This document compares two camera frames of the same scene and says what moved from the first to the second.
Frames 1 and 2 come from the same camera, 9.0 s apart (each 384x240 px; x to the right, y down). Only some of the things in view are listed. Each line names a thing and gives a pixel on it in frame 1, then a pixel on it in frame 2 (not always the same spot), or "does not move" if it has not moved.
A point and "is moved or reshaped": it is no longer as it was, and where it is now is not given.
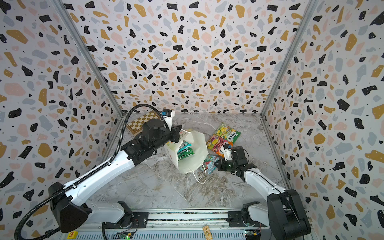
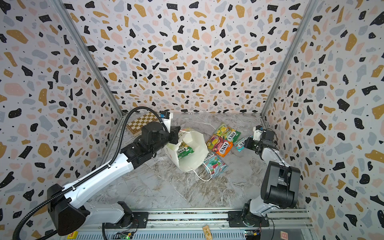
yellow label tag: [72, 235] does not move
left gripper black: [175, 131] does not move
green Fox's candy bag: [187, 153] does not move
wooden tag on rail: [207, 233] does not move
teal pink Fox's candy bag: [208, 165] is moved or reshaped
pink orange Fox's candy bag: [215, 143] does not move
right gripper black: [221, 167] → [248, 141]
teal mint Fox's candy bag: [185, 145] → [240, 144]
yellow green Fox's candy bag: [227, 133] does not move
